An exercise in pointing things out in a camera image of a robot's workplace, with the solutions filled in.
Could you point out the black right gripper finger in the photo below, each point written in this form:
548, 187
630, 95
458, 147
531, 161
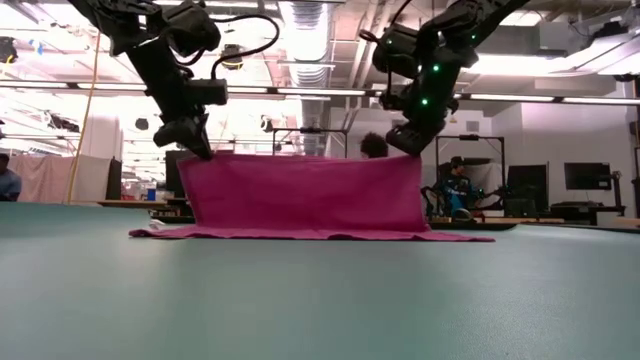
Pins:
410, 139

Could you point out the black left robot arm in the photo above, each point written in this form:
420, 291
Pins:
150, 60

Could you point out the black wall monitor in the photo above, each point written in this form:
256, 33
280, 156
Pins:
587, 176

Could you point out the ribbed silver ceiling duct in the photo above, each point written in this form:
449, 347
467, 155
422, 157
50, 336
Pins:
307, 40

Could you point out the black partition panels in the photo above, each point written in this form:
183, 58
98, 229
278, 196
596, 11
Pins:
172, 175

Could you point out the black standing monitor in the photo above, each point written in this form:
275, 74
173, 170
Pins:
525, 190

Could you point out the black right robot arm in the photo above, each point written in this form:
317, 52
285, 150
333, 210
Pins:
450, 30

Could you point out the pink curtain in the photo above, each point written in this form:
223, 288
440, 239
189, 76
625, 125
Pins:
50, 177

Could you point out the green table mat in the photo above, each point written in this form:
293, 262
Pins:
320, 300

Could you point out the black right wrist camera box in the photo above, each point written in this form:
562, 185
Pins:
390, 102

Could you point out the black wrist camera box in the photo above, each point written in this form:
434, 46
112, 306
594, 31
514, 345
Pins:
390, 102
207, 92

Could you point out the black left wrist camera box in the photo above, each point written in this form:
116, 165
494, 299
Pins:
207, 92

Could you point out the blue cup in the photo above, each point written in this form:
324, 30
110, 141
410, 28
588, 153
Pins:
152, 194

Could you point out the person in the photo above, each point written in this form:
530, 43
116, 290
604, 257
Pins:
9, 182
460, 192
374, 146

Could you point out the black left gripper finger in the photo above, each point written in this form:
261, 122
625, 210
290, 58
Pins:
187, 134

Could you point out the dark desk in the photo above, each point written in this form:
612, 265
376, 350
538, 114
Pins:
585, 207

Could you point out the pink towel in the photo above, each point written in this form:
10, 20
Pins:
300, 195

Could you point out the black frame stand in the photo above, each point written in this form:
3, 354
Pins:
470, 137
310, 131

